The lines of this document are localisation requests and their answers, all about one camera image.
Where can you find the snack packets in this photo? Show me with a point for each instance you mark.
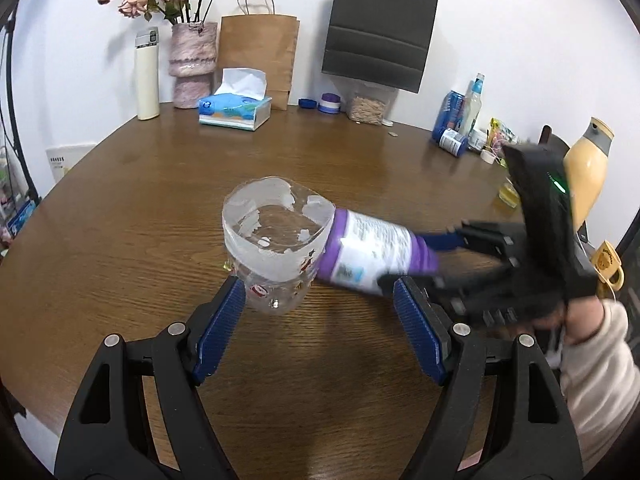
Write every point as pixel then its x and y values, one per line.
pixel 493 139

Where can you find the blue soda can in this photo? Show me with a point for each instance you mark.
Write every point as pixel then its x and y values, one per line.
pixel 449 112

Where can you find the yellow mug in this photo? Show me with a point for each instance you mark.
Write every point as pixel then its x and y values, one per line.
pixel 608 266

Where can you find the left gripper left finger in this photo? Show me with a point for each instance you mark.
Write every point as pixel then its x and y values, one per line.
pixel 107 433

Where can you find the black paper bag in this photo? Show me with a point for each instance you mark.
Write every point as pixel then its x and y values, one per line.
pixel 385 42

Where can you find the blue white lying bottle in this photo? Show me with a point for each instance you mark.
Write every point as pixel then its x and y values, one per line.
pixel 451 141

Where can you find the clear Santa glass cup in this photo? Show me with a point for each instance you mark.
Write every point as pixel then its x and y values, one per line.
pixel 275 233

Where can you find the yellow thermos jug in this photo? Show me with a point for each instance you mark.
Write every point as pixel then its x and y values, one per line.
pixel 586 165

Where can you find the pink ceramic vase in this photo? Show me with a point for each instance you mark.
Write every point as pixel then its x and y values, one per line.
pixel 192 62

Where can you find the purple white small jar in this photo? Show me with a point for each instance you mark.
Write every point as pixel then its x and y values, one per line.
pixel 330 103

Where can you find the clear plastic drink bottle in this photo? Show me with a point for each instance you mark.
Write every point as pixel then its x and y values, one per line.
pixel 472 106

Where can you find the brown paper bag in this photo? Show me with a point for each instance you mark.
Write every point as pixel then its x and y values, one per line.
pixel 260 38

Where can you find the blue jar lid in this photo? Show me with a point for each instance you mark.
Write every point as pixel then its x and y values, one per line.
pixel 307 104

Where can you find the clear jar with grains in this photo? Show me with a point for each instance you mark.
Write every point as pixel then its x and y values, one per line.
pixel 369 105

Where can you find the right hand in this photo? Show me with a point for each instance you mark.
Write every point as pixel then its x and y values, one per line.
pixel 580 319

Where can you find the white sleeve right forearm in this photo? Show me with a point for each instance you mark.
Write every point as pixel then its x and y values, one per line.
pixel 600 383

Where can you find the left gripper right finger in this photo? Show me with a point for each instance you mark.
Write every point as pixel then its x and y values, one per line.
pixel 529 435

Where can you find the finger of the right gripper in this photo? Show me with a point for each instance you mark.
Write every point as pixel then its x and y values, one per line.
pixel 471 291
pixel 501 240

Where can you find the glass with yellow liquid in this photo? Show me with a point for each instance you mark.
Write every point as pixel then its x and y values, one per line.
pixel 507 193

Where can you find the blue tissue box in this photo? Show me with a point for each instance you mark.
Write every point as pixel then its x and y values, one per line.
pixel 240 102

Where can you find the wooden chair back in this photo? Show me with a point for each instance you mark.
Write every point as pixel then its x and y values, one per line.
pixel 553 142

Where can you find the purple supplement bottle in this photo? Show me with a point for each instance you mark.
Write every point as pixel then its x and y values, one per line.
pixel 360 249

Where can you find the cream thermos bottle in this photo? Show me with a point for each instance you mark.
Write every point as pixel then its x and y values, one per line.
pixel 146 73

